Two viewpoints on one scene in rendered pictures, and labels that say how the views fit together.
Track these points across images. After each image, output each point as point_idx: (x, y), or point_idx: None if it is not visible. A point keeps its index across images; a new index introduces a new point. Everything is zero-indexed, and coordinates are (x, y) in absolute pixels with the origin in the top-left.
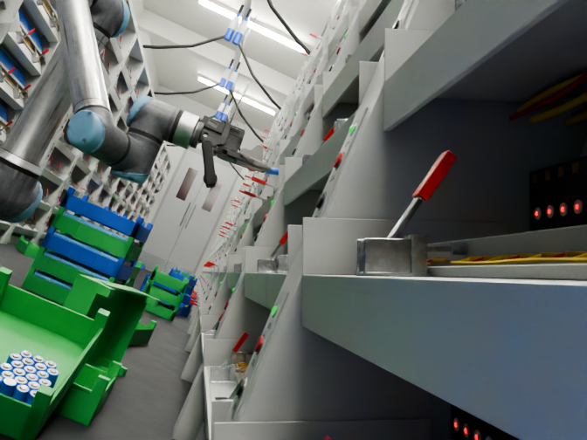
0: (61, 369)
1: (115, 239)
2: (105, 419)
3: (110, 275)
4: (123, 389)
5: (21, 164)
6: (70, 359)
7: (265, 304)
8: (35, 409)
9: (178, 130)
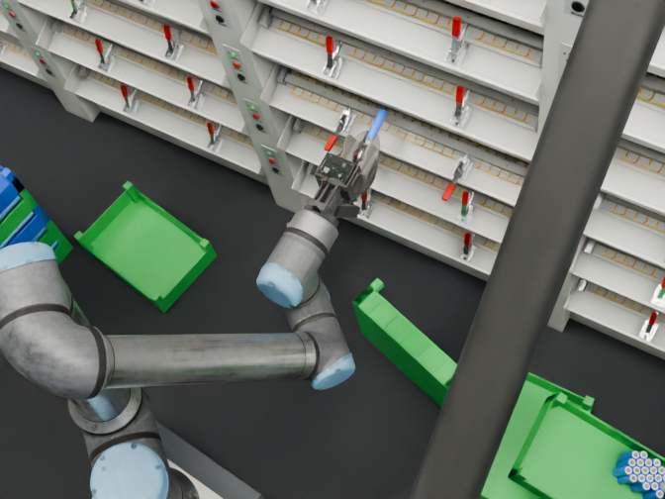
0: (584, 432)
1: (13, 213)
2: (560, 386)
3: (45, 225)
4: (443, 333)
5: (139, 397)
6: (568, 422)
7: None
8: None
9: (330, 249)
